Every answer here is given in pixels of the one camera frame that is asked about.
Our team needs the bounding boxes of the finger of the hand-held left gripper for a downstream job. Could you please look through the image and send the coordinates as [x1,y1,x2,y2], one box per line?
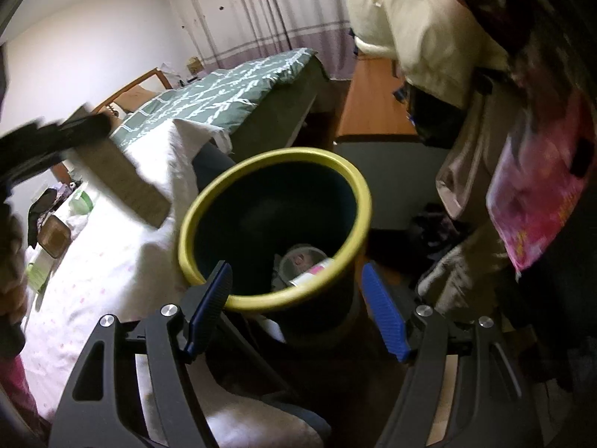
[0,114,113,187]

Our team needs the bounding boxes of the dark blue cloth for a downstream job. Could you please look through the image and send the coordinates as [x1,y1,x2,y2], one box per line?
[191,142,238,187]

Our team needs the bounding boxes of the pink plastic bag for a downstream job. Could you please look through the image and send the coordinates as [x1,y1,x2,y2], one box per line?
[485,88,591,281]

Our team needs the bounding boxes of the yellow-rimmed dark bin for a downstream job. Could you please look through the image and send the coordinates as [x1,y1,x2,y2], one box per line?
[177,147,374,351]

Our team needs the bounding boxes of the white dotted tablecloth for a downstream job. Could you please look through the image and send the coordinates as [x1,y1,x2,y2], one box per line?
[19,119,327,448]

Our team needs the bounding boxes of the dark clothes on floor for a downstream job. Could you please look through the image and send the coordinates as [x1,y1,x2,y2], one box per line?
[406,203,472,262]

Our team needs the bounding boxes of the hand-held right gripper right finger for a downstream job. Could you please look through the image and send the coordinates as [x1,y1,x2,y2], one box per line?
[361,261,546,448]

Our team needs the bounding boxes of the bed with green quilt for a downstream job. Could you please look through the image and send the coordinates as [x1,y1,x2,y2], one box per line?
[109,48,322,150]

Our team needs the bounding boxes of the cream puffer jacket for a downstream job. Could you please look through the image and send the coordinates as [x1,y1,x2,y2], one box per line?
[343,0,509,108]

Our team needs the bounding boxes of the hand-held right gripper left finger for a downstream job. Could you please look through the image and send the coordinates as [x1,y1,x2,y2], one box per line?
[56,261,234,448]

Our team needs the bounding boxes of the wooden desk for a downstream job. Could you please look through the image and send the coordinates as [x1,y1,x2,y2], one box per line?
[333,53,421,143]

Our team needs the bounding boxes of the wooden bed headboard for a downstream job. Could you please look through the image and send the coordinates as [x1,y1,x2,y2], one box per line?
[91,68,171,115]

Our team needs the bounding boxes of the black hanging garment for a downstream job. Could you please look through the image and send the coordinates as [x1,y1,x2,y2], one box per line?
[406,84,472,147]

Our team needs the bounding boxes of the green-striped clear cup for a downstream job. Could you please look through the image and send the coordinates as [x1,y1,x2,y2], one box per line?
[70,189,96,215]

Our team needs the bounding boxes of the white paper cup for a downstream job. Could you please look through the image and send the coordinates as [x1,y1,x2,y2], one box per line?
[289,259,334,287]

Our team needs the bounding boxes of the beige cloth bag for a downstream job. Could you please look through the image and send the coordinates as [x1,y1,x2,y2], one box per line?
[415,65,514,318]

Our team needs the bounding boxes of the dark green bed base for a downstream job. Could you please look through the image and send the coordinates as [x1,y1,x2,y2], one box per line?
[231,53,337,155]

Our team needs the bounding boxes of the white and mauve curtain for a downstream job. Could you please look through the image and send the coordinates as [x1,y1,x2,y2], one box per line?
[156,0,355,80]

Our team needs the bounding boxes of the clear plastic cup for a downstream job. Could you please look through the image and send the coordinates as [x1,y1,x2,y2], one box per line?
[273,243,329,290]

